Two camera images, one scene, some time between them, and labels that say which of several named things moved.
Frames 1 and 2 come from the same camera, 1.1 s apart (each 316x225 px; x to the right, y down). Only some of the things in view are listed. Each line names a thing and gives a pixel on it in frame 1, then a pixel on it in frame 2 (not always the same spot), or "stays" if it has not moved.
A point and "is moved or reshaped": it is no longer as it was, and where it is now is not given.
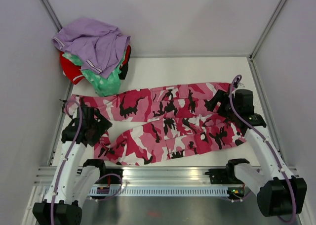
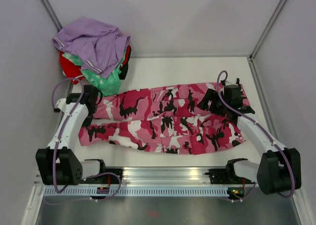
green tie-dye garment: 105,87 stays
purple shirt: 101,45 stays
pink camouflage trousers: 187,128 is moved or reshaped
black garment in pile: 122,74 stays
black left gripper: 103,126 → 88,122
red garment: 70,70 stays
